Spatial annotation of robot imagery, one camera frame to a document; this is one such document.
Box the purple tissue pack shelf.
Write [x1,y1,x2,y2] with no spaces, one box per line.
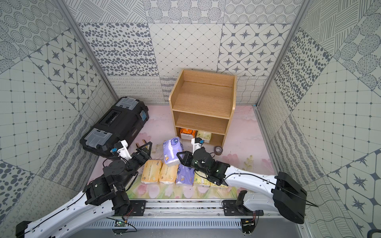
[175,164,194,186]
[163,137,183,166]

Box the purple tissue pack top shelf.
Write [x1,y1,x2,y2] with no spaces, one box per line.
[175,164,194,186]

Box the orange tissue pack shelf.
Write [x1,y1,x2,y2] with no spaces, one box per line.
[159,164,179,184]
[141,160,163,184]

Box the orange tissue pack top shelf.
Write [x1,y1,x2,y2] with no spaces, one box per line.
[159,164,179,184]

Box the yellow-green tissue pack top shelf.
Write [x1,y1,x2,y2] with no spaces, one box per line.
[193,171,210,187]

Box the yellow-green tissue pack shelf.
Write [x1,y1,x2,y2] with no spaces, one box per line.
[210,183,228,189]
[193,171,210,187]

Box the bright orange pack bottom shelf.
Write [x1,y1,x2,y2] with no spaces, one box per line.
[180,128,197,140]

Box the yellow-green pack bottom shelf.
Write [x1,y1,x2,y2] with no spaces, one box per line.
[197,131,212,143]

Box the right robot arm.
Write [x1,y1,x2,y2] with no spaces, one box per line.
[177,147,316,224]

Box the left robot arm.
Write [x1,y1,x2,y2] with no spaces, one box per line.
[15,142,152,238]

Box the wooden three-tier shelf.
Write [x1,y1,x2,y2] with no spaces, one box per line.
[169,69,237,146]

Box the roll of grey tape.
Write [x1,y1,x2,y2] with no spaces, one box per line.
[213,146,223,156]

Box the black plastic toolbox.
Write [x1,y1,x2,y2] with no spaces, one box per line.
[80,97,149,158]

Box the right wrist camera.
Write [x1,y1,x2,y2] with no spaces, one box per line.
[191,137,204,154]

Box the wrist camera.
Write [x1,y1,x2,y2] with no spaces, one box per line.
[191,137,204,154]
[110,140,132,160]

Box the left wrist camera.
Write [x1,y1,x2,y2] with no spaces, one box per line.
[110,140,132,160]

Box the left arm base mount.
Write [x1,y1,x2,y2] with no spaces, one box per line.
[113,200,147,217]

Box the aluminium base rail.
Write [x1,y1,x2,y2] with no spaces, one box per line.
[61,197,307,221]

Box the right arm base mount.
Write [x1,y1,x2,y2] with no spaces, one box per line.
[221,200,265,216]

